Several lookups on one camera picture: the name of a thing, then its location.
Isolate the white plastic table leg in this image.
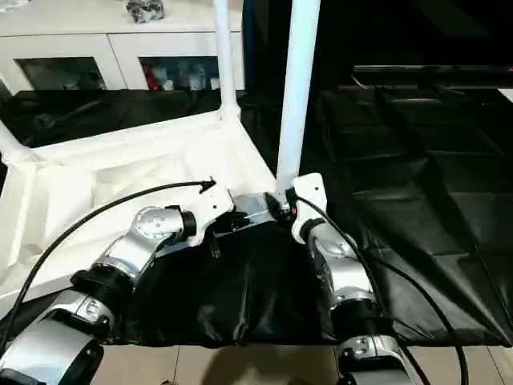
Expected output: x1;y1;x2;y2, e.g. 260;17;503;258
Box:
0;120;33;168
212;0;242;121
273;0;321;201

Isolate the white plastic table top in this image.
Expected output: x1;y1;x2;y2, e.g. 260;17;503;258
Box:
0;107;281;306

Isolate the black mat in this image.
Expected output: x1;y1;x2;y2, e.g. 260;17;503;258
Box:
0;86;513;348

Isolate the black box with beige label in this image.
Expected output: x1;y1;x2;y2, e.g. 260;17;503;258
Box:
242;0;356;97

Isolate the black television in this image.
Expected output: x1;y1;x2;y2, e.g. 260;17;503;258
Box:
352;0;513;87

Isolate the clear bag on cabinet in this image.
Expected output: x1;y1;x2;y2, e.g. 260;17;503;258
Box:
126;0;168;23

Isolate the white cabinet with glass doors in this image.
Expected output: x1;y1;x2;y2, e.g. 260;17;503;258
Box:
0;0;245;95

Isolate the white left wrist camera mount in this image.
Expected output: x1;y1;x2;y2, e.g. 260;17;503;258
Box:
188;182;236;246

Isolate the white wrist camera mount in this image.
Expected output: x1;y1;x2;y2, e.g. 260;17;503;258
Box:
188;182;236;246
289;172;328;244

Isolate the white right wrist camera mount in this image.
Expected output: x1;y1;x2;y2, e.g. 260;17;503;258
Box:
289;172;328;244

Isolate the black left wrist camera cable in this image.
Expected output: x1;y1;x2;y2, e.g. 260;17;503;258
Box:
0;178;217;334

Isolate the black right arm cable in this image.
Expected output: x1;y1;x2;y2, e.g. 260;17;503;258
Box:
384;316;432;385

